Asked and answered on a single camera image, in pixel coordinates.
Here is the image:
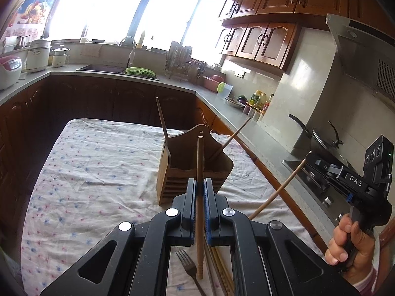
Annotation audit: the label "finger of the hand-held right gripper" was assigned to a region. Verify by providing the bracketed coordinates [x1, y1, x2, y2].
[306, 150, 331, 183]

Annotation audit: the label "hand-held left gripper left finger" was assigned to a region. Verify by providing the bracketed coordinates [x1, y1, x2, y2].
[40, 178, 197, 296]

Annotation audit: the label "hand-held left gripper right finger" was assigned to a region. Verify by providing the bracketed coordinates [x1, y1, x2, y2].
[204, 178, 360, 296]

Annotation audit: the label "wooden utensil holder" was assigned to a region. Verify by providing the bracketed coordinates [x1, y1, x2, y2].
[156, 124, 234, 206]

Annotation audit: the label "brown wooden chopstick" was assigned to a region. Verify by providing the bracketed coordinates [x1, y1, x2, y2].
[213, 118, 252, 158]
[155, 97, 170, 144]
[248, 158, 307, 221]
[196, 136, 206, 280]

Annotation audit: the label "person's right forearm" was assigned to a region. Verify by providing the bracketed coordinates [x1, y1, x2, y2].
[342, 265, 395, 296]

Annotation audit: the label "person's right hand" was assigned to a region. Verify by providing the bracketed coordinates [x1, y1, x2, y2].
[325, 212, 376, 274]

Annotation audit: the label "glass wok lid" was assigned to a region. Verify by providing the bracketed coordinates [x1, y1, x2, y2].
[312, 120, 345, 161]

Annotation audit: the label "gas stove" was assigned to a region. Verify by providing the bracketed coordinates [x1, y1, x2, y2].
[282, 157, 355, 232]

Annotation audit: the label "metal fork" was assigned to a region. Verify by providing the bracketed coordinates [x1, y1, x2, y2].
[175, 249, 207, 296]

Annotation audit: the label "patterned brown chopstick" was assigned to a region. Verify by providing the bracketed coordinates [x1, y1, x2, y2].
[211, 246, 234, 296]

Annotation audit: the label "green label oil bottle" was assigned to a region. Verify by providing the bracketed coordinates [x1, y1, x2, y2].
[249, 90, 263, 107]

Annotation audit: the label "shallow plate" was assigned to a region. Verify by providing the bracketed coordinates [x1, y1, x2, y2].
[225, 96, 246, 108]

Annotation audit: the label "floral tablecloth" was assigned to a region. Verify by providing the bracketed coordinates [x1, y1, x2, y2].
[20, 118, 328, 296]

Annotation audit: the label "steel range hood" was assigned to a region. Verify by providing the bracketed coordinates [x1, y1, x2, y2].
[326, 13, 395, 101]

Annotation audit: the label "clear container green lid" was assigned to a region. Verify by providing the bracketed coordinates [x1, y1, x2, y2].
[217, 82, 234, 97]

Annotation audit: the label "pink plastic basin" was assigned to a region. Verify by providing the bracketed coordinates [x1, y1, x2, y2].
[202, 74, 226, 92]

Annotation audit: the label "green plastic basket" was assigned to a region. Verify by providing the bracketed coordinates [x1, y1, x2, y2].
[125, 67, 156, 77]

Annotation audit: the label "dark wooden base cabinets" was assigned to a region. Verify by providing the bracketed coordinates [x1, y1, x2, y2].
[0, 75, 328, 253]

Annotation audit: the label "wooden cutting board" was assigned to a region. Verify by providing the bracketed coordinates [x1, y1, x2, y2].
[168, 41, 193, 68]

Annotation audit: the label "kitchen sink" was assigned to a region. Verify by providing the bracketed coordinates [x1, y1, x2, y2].
[77, 64, 159, 81]

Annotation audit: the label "steel faucet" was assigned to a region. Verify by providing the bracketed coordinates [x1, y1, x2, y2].
[119, 36, 137, 69]

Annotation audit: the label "beige dish towel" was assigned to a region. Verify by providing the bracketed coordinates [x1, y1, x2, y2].
[81, 42, 102, 56]

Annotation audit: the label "small white electric pot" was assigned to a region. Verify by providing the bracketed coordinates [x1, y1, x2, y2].
[51, 46, 71, 68]

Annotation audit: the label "kitchen window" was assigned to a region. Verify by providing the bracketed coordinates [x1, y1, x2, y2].
[46, 0, 230, 65]

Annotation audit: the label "large white cooker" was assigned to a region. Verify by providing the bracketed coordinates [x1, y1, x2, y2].
[26, 37, 52, 73]

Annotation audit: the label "pink white rice cooker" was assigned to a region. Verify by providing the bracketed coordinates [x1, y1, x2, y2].
[0, 55, 23, 91]

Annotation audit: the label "steel kettle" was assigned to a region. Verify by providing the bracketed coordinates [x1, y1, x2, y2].
[15, 35, 31, 50]

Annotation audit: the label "white paper roll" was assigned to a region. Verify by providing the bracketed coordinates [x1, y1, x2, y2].
[2, 36, 17, 54]

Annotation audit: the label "black handled wok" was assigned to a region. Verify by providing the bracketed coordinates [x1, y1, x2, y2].
[288, 114, 349, 168]

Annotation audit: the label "short wooden wall cabinets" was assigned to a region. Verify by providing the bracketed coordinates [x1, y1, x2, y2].
[220, 21, 301, 71]

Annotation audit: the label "wire dish rack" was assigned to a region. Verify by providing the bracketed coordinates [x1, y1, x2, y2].
[163, 52, 193, 81]

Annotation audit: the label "fruit wall poster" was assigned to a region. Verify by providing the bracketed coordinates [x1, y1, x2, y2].
[9, 0, 67, 37]

